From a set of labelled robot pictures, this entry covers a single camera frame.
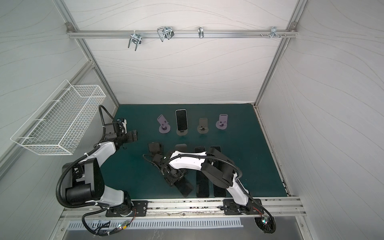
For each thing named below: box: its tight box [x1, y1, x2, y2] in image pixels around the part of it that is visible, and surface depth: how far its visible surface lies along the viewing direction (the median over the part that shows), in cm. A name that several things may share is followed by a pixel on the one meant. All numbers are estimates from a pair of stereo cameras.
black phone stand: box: [148, 142, 164, 164], surface depth 86 cm
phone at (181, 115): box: [175, 109, 188, 131], surface depth 98 cm
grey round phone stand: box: [197, 117, 209, 134], surface depth 102 cm
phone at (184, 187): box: [174, 176, 195, 198], surface depth 82 cm
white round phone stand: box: [176, 129, 188, 136], surface depth 106 cm
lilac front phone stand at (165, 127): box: [157, 114, 171, 134], surface depth 104 cm
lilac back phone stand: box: [216, 114, 228, 130], surface depth 106 cm
